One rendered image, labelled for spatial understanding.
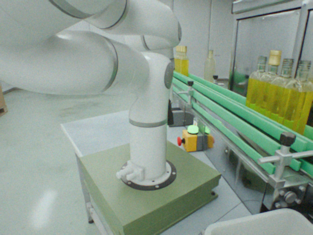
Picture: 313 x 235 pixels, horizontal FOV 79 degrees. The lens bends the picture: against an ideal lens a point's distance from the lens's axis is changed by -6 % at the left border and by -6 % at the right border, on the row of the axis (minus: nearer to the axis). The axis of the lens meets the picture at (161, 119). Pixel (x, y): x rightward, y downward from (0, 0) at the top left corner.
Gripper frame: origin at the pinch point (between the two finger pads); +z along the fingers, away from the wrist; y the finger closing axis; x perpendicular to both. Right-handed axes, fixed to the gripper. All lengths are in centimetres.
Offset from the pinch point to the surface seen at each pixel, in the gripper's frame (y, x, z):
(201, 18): -602, 132, -82
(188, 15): -594, 92, -94
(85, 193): -40, -59, 61
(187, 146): -10.5, 6.3, 17.5
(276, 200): 27.8, 22.5, 12.8
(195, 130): -12.4, 10.3, 12.0
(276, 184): 28.3, 21.6, 7.6
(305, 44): -5, 48, -18
